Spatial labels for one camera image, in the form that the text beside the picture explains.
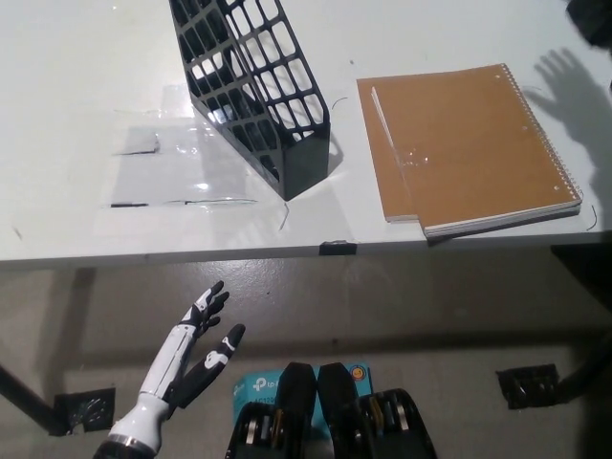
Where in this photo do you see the clear plastic sheet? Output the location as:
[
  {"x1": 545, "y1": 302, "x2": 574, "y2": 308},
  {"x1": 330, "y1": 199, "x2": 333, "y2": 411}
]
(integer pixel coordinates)
[{"x1": 98, "y1": 85, "x2": 289, "y2": 210}]

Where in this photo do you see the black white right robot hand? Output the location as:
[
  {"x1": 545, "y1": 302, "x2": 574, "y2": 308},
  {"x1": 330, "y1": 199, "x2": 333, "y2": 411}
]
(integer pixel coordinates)
[{"x1": 564, "y1": 0, "x2": 612, "y2": 50}]

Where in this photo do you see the black lattice book holder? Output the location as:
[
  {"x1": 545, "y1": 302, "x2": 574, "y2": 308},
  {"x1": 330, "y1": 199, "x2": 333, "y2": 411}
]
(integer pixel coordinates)
[{"x1": 167, "y1": 0, "x2": 333, "y2": 203}]

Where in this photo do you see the grey paper patch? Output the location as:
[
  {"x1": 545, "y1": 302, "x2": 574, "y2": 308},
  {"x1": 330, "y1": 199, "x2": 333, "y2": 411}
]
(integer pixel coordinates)
[{"x1": 110, "y1": 129, "x2": 161, "y2": 157}]

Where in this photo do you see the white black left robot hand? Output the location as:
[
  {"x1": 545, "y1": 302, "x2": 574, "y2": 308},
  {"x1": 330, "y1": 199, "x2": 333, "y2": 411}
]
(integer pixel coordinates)
[{"x1": 138, "y1": 280, "x2": 247, "y2": 410}]

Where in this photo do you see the brown spiral notebook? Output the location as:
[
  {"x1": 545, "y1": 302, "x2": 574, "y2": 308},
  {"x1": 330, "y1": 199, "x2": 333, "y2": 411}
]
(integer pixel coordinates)
[
  {"x1": 356, "y1": 71, "x2": 426, "y2": 226},
  {"x1": 370, "y1": 62, "x2": 585, "y2": 241}
]

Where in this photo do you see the small black tape piece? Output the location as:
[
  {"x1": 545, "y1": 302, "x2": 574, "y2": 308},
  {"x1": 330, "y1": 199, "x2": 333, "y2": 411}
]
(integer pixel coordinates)
[{"x1": 318, "y1": 238, "x2": 359, "y2": 256}]

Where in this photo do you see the teal tp-link box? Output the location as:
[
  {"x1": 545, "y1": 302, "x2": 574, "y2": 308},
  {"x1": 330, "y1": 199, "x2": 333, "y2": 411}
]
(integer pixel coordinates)
[{"x1": 231, "y1": 361, "x2": 373, "y2": 431}]

